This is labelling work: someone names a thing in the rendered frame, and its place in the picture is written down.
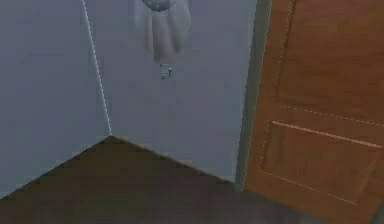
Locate brown wooden room door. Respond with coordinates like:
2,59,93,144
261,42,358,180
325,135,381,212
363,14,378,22
243,0,384,224

